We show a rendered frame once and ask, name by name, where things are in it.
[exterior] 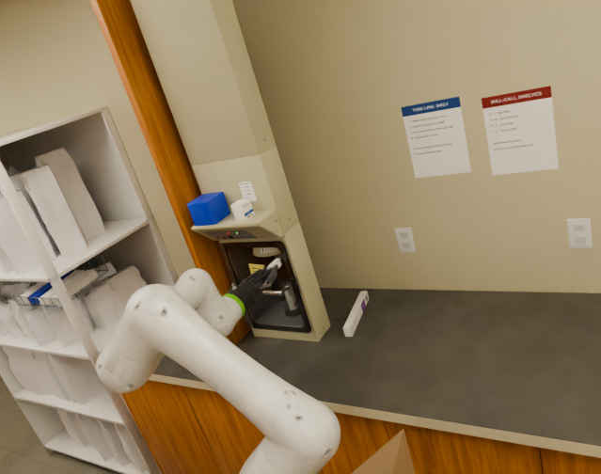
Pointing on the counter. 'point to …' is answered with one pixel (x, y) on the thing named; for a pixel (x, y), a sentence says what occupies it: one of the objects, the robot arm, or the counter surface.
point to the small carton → (242, 210)
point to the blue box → (209, 209)
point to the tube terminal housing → (266, 190)
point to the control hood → (266, 224)
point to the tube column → (206, 77)
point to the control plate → (230, 234)
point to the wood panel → (161, 135)
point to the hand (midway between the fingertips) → (274, 265)
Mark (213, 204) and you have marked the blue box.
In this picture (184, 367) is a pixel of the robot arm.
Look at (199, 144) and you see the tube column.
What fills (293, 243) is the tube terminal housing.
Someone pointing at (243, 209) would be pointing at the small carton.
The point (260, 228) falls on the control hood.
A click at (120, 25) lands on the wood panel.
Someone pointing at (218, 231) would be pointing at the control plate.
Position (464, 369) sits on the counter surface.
